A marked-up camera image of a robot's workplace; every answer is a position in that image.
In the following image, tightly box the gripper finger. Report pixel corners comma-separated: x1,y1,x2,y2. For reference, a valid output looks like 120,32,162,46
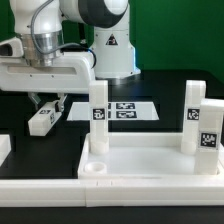
28,92,41,109
55,93,67,112

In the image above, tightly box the white left rail block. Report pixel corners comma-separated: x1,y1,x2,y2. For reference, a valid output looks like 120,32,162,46
0,134,11,166

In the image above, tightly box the white marker plate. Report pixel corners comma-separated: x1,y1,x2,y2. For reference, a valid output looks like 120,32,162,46
67,102,159,121

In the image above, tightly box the white desk top tray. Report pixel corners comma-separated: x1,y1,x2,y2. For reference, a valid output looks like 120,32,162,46
78,132,224,179

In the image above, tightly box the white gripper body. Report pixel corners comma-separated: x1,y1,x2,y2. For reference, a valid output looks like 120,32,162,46
0,53,95,94

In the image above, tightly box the white front rail barrier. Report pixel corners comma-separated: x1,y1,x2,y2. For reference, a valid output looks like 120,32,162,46
0,176,224,207

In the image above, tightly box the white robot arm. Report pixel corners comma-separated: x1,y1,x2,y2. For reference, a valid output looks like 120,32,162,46
0,0,140,111

